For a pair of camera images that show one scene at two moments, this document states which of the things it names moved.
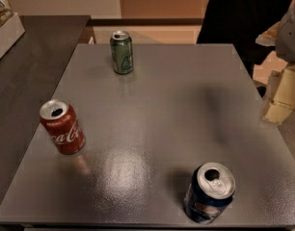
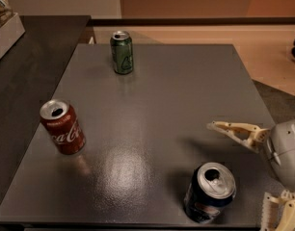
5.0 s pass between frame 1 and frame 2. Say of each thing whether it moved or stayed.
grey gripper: moved
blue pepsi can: stayed
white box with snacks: stayed
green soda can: stayed
